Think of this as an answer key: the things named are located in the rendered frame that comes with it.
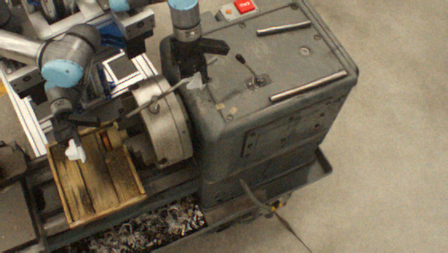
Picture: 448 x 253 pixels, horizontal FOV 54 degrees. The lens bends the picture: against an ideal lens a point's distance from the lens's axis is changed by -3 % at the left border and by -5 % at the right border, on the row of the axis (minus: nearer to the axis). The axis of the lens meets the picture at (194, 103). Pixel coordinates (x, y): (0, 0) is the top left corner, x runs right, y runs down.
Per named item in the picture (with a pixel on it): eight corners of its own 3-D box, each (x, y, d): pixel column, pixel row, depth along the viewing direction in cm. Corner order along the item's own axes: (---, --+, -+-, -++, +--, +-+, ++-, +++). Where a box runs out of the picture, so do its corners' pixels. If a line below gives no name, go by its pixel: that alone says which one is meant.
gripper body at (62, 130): (62, 151, 160) (53, 124, 166) (84, 142, 162) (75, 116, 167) (55, 142, 153) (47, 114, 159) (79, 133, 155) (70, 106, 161)
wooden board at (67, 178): (116, 122, 186) (114, 117, 182) (147, 199, 169) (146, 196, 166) (46, 148, 180) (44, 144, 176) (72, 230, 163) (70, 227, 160)
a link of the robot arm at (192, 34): (194, 10, 122) (206, 26, 116) (195, 24, 125) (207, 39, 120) (168, 18, 120) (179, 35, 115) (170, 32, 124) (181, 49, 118)
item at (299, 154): (259, 130, 281) (282, 43, 206) (297, 197, 259) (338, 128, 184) (170, 166, 269) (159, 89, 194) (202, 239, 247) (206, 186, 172)
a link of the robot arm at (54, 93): (66, 85, 175) (60, 73, 168) (73, 107, 170) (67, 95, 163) (46, 92, 174) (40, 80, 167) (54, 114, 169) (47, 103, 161)
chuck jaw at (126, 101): (146, 114, 162) (137, 85, 157) (150, 119, 158) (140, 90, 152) (117, 125, 160) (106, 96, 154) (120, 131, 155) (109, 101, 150)
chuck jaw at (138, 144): (153, 127, 157) (166, 155, 151) (154, 134, 162) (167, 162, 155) (122, 139, 155) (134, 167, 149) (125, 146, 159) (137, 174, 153)
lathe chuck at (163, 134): (150, 97, 182) (149, 62, 152) (182, 168, 172) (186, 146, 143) (130, 104, 180) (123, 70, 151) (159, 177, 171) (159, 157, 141)
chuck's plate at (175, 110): (158, 94, 182) (158, 58, 153) (190, 165, 173) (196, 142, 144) (150, 97, 182) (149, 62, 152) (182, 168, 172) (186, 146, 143)
